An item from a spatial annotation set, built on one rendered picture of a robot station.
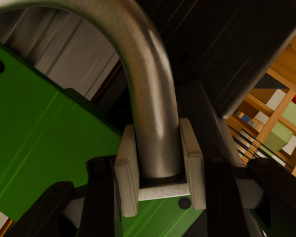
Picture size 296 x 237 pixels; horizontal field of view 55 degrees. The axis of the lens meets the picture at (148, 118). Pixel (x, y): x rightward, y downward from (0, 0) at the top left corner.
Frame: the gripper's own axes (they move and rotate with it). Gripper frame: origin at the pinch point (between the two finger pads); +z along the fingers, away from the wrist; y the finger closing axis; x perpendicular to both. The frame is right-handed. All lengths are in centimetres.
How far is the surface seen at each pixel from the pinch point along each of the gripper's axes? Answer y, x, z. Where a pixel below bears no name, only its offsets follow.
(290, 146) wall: 357, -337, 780
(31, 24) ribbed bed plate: -9.2, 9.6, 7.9
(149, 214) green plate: -1.6, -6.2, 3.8
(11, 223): -21.2, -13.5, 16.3
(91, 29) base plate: -13, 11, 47
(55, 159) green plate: -8.4, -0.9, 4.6
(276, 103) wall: 332, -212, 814
